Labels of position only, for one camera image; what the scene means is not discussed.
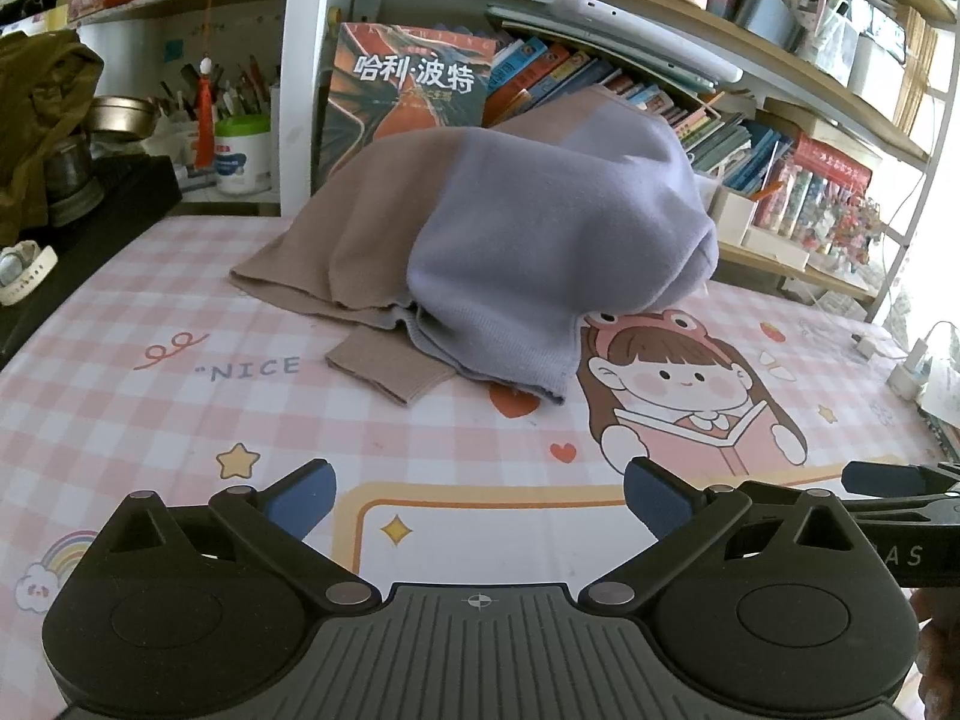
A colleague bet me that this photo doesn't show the purple and tan sweater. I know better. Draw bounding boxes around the purple and tan sweater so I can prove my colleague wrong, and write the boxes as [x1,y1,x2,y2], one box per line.
[231,86,719,403]

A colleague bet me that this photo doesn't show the right hand painted nails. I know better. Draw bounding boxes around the right hand painted nails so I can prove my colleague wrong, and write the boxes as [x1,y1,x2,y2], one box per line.
[910,587,958,720]

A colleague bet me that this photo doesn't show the white power adapter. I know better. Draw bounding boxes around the white power adapter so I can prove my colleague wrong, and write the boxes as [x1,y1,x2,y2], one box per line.
[887,319,958,401]

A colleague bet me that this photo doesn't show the pink checkered cartoon desk mat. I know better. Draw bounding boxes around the pink checkered cartoon desk mat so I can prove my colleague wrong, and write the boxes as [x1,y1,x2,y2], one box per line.
[0,213,950,720]

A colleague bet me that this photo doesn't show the red boxed candy tubes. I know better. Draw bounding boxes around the red boxed candy tubes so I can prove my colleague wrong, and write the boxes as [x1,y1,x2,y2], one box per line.
[752,133,872,250]

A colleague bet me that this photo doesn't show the white cardboard box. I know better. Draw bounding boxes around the white cardboard box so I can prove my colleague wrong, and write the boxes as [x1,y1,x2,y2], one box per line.
[709,187,757,245]

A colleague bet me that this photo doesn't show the white wristwatch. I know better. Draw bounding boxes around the white wristwatch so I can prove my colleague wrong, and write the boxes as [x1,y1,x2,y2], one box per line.
[0,241,59,307]

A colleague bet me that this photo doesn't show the white metal bookshelf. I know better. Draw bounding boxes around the white metal bookshelf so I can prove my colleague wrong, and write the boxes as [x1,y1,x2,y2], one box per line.
[0,0,960,324]

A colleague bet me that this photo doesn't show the white plastic pen cup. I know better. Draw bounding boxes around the white plastic pen cup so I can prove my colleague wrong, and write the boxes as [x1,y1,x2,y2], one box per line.
[213,114,272,197]

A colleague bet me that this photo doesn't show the metal bowl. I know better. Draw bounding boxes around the metal bowl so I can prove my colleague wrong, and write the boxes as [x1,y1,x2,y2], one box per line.
[86,96,160,142]

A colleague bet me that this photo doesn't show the row of upright books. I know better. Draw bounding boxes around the row of upright books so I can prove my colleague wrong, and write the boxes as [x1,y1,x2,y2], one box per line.
[483,34,793,199]

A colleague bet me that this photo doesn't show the olive green garment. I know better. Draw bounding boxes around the olive green garment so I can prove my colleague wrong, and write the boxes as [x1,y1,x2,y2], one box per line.
[0,29,104,247]

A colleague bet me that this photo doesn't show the Harry Potter book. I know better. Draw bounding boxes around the Harry Potter book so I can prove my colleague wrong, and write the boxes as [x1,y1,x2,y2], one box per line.
[314,21,496,185]

